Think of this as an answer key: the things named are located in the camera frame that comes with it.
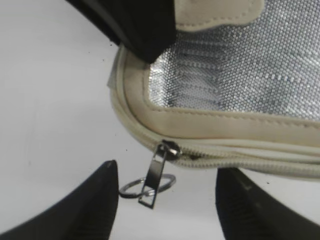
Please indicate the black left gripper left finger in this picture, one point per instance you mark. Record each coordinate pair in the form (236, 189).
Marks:
(87, 213)

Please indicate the silver zipper pull with ring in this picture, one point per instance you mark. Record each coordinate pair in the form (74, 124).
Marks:
(147, 188)

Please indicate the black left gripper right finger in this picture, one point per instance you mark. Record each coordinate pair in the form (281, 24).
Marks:
(247, 212)

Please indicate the cream bag with mesh lid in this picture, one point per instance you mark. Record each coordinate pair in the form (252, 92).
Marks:
(239, 88)

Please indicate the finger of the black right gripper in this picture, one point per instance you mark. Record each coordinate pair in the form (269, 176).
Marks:
(145, 27)

